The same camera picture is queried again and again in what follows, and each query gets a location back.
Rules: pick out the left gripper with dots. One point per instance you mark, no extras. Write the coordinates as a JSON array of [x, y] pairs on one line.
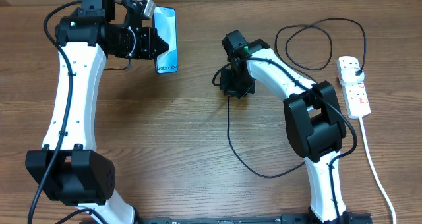
[[150, 35]]

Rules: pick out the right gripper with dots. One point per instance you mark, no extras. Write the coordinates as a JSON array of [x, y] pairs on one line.
[[232, 91]]

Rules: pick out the Samsung Galaxy smartphone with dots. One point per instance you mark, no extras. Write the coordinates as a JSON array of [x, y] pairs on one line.
[[164, 20]]

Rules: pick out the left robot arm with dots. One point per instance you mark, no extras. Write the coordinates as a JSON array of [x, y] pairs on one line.
[[68, 167]]

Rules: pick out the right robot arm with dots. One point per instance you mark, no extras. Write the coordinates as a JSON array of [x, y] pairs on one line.
[[315, 125]]

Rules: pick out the white charger plug adapter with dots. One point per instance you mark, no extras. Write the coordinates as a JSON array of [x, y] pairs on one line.
[[349, 76]]

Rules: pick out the white power strip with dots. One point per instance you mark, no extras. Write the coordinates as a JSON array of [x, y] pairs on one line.
[[355, 96]]

